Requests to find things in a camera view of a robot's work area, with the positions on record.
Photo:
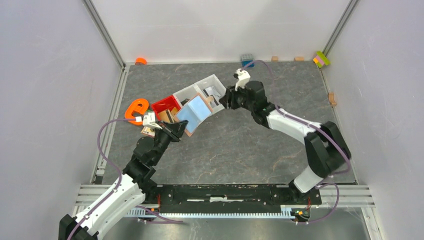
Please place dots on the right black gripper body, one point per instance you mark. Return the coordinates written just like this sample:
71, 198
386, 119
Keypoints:
238, 98

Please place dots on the white middle plastic bin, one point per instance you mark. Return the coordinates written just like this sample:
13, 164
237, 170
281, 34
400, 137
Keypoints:
188, 92

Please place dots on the tan leather card holder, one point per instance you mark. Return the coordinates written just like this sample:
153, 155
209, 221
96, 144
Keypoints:
195, 111

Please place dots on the blue grey toy block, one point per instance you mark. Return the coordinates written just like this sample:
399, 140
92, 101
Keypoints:
246, 58

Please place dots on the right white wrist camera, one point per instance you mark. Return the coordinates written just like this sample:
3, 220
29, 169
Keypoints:
243, 77

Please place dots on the white plastic bin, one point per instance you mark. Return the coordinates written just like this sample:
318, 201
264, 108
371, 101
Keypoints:
212, 80
188, 92

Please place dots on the pink square card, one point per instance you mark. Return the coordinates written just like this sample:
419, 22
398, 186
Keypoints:
147, 131

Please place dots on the white far plastic bin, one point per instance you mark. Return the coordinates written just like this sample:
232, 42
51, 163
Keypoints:
212, 80

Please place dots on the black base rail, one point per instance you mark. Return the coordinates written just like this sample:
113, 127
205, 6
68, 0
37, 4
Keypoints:
228, 198

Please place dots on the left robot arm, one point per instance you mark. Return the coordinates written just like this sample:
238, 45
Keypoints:
130, 189

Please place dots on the red plastic bin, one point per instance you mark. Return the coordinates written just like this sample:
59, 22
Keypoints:
167, 103

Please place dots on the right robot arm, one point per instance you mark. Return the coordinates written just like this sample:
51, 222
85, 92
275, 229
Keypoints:
326, 150

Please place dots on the light blue cable comb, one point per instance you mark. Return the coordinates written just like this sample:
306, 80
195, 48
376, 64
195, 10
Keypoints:
284, 213

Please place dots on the orange tape dispenser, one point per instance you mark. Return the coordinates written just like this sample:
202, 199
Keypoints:
136, 110

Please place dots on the curved wooden piece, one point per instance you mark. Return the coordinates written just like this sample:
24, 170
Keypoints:
331, 99

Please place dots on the orange round cap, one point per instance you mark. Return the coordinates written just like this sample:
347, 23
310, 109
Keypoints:
140, 61

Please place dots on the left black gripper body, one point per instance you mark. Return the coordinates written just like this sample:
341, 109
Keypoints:
166, 133

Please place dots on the tan item in red bin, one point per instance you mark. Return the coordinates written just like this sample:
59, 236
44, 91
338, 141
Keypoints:
168, 115

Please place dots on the green pink toy block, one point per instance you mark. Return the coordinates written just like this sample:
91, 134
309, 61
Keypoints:
321, 60

